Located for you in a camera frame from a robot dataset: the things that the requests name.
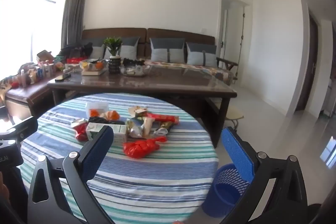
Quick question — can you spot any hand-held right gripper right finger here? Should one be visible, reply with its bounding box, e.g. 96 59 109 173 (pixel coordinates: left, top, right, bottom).
220 126 309 224

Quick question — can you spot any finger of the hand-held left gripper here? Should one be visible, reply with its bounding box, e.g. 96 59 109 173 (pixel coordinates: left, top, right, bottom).
5 116 39 141

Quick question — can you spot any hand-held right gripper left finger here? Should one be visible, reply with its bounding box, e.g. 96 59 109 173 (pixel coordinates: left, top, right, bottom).
26 125 116 224

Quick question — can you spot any blue plastic wastebasket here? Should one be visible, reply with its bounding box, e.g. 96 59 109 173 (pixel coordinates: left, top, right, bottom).
202 163 251 218

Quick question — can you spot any small red wrapped packet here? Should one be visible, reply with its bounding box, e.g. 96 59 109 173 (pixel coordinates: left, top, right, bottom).
71 119 89 142

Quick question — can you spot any green and white carton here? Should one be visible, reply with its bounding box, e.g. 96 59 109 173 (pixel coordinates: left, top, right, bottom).
86 123 128 144

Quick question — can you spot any brown side cabinet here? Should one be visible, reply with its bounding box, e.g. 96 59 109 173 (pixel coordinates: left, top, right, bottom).
0 72 66 117

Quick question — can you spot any round stool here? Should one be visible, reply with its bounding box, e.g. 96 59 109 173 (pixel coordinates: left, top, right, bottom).
224 106 244 132

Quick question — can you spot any orange and white wrapper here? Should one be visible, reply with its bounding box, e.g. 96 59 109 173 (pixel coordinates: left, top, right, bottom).
101 110 121 121

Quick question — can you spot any silver white snack bag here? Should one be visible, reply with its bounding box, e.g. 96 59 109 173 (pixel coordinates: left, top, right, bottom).
127 119 144 139

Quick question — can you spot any red plastic bag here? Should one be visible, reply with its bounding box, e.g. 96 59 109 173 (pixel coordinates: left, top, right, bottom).
123 136 168 159

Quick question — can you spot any white plastic box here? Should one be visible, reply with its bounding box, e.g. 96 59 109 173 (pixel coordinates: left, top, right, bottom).
85 102 109 118

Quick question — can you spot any cluster of bottles and boxes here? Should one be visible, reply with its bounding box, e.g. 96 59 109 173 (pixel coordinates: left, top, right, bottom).
10 49 66 88

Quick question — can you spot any round striped table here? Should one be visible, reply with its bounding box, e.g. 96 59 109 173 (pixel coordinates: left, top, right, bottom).
20 93 218 224

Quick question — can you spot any long red wrapper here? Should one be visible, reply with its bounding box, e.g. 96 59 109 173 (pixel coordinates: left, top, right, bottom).
146 113 179 127

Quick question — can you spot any beige book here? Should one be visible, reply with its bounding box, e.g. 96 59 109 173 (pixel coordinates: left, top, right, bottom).
81 68 108 76

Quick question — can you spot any glass fruit bowl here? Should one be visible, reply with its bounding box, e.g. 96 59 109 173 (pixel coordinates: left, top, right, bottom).
79 59 108 71

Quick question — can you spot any black bubble vase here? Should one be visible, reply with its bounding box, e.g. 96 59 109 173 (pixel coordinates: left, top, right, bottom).
108 55 122 74

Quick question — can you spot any glass tray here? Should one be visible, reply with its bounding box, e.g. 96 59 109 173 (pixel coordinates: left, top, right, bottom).
119 64 153 77

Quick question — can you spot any wooden armchair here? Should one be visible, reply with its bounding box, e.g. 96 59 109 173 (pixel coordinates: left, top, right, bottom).
216 56 239 80

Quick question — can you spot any black bag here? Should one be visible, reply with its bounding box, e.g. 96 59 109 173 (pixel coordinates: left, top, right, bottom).
61 42 93 59

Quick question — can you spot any patterned sofa seat cover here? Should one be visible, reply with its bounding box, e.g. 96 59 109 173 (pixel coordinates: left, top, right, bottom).
143 59 233 76

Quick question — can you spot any dark coffee table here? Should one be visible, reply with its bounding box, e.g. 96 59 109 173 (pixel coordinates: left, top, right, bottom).
47 65 238 148

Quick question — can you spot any grey blue pillow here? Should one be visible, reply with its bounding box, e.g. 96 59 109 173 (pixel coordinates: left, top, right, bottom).
89 38 106 59
186 42 218 67
150 38 185 63
119 37 141 59

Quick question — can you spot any green potted plant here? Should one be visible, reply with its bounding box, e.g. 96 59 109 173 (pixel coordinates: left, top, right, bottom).
103 36 123 56

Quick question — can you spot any dark brown door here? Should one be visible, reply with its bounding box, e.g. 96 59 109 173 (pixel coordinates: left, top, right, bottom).
295 13 319 111

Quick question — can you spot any white door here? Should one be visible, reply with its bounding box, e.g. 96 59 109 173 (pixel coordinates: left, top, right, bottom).
220 7 229 62

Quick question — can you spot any grey curtain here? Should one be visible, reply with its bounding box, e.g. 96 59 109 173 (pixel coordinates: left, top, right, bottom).
62 0 90 48

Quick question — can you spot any brown sofa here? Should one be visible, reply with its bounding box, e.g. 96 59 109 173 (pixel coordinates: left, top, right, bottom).
62 28 234 85

